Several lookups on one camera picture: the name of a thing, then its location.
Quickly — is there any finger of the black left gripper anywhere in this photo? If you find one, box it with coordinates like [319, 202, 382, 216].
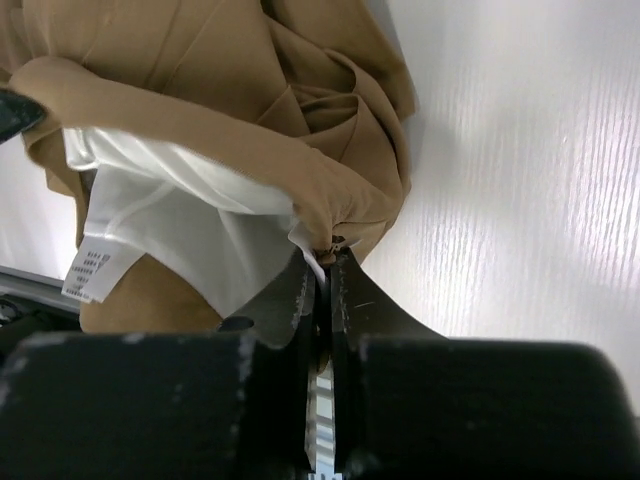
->
[0, 88, 46, 144]

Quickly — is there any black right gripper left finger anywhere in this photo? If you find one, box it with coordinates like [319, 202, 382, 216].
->
[1, 253, 317, 479]

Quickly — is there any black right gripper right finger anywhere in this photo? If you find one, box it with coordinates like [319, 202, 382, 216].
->
[330, 250, 639, 479]

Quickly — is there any tan brown skirt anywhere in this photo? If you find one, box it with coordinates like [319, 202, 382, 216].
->
[1, 1, 414, 334]

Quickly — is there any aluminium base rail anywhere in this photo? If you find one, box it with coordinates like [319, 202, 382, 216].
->
[1, 267, 80, 355]

